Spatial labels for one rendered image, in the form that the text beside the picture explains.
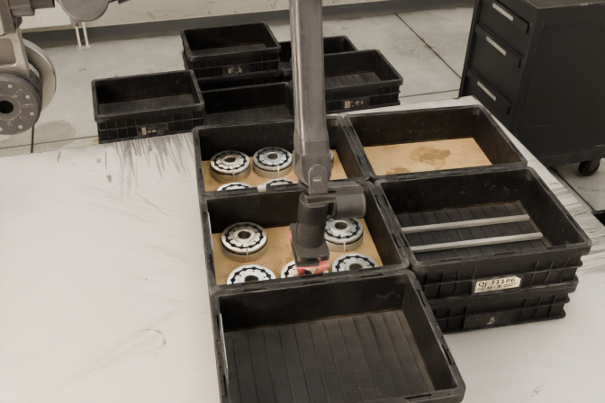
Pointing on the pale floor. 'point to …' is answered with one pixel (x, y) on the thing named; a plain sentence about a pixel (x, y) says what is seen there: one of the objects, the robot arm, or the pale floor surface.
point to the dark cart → (541, 63)
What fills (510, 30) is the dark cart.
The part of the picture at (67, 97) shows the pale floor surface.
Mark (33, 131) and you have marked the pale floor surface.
